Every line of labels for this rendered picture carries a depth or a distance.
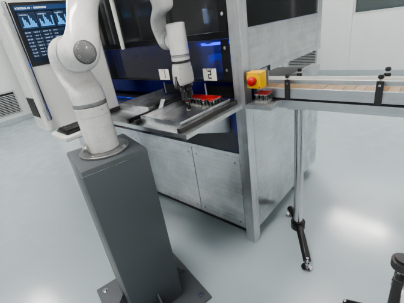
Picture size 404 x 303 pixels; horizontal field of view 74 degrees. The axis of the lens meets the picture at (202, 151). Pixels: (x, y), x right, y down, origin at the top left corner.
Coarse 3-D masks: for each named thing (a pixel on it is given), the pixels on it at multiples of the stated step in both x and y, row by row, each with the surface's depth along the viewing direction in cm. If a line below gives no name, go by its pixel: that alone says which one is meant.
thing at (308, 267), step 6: (288, 210) 178; (288, 216) 182; (294, 222) 157; (294, 228) 158; (300, 228) 154; (300, 234) 151; (300, 240) 149; (306, 240) 148; (300, 246) 148; (306, 246) 146; (306, 252) 144; (306, 258) 142; (306, 264) 143; (306, 270) 142; (312, 270) 142
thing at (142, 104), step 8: (144, 96) 163; (152, 96) 168; (160, 96) 168; (168, 96) 165; (176, 96) 149; (120, 104) 151; (128, 104) 156; (136, 104) 158; (144, 104) 156; (152, 104) 153
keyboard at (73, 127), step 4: (68, 124) 159; (72, 124) 158; (76, 124) 157; (60, 128) 154; (64, 128) 153; (68, 128) 152; (72, 128) 151; (76, 128) 152; (60, 132) 154; (64, 132) 150; (68, 132) 149; (72, 132) 150
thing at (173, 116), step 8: (176, 104) 138; (184, 104) 142; (224, 104) 126; (152, 112) 127; (160, 112) 131; (168, 112) 133; (176, 112) 131; (184, 112) 130; (192, 112) 128; (200, 112) 115; (208, 112) 118; (144, 120) 122; (152, 120) 118; (160, 120) 114; (168, 120) 111; (176, 120) 120; (184, 120) 108; (192, 120) 112; (168, 128) 113; (176, 128) 110
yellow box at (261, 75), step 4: (248, 72) 120; (252, 72) 118; (256, 72) 117; (260, 72) 116; (264, 72) 118; (248, 76) 120; (252, 76) 119; (256, 76) 118; (260, 76) 117; (264, 76) 119; (256, 80) 118; (260, 80) 117; (264, 80) 119; (256, 84) 119; (260, 84) 118; (264, 84) 120; (268, 84) 123; (256, 88) 120; (260, 88) 119
